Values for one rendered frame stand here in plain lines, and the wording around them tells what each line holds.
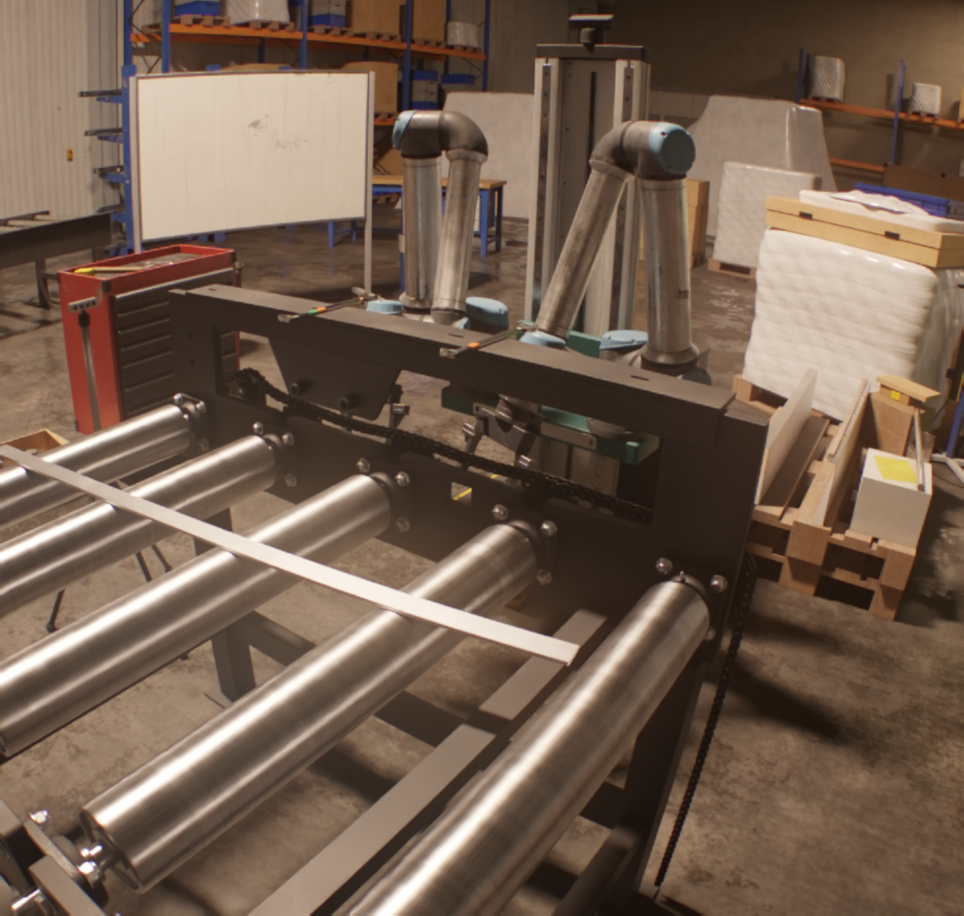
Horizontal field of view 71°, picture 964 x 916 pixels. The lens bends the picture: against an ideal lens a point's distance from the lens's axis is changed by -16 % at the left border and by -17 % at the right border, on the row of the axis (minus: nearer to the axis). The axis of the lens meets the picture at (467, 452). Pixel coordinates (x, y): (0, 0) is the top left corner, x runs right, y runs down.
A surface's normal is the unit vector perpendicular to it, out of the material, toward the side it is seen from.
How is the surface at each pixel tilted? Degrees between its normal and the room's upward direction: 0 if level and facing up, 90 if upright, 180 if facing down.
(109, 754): 0
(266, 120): 90
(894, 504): 90
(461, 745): 0
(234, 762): 42
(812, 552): 90
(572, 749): 25
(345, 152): 90
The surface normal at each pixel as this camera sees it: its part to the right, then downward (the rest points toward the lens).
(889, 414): -0.89, 0.15
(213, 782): 0.58, -0.51
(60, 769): 0.04, -0.91
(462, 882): 0.38, -0.72
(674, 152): 0.48, 0.25
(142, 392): 0.83, 0.25
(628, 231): -0.59, 0.31
